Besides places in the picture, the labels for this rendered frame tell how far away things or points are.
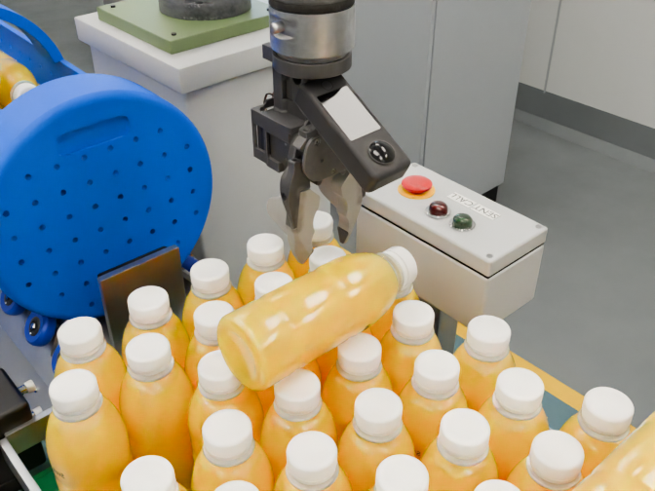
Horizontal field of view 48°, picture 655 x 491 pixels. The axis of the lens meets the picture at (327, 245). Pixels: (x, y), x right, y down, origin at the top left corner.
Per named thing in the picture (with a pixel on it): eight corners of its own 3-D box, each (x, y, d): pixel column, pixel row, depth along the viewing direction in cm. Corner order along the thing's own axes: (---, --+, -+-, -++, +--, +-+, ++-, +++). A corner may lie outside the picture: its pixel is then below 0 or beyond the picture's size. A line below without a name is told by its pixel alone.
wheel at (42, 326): (47, 302, 90) (32, 300, 88) (63, 321, 87) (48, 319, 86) (31, 334, 90) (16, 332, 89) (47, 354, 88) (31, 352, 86)
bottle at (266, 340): (221, 304, 58) (388, 220, 68) (202, 339, 64) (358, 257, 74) (271, 379, 56) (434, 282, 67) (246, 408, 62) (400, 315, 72)
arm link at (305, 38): (373, 3, 63) (299, 22, 59) (371, 55, 66) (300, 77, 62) (317, -16, 68) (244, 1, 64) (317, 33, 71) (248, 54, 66)
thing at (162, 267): (180, 319, 95) (168, 238, 87) (190, 328, 93) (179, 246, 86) (108, 355, 89) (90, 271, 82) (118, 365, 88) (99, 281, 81)
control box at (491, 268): (409, 228, 99) (414, 159, 93) (534, 299, 86) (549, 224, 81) (354, 256, 93) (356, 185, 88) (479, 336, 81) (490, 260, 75)
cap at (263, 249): (287, 245, 81) (287, 231, 80) (279, 266, 78) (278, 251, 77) (252, 242, 82) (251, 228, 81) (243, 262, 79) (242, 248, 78)
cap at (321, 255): (345, 278, 76) (345, 264, 75) (307, 276, 77) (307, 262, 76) (347, 256, 80) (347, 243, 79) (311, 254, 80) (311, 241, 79)
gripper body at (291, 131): (310, 140, 78) (308, 27, 71) (366, 170, 73) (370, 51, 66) (251, 164, 74) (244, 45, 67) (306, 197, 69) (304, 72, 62)
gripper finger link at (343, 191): (333, 210, 83) (320, 142, 77) (370, 232, 79) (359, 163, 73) (313, 225, 82) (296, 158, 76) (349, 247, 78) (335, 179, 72)
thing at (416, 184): (415, 178, 89) (416, 170, 89) (438, 190, 87) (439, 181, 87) (394, 189, 87) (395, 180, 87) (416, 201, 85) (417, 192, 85)
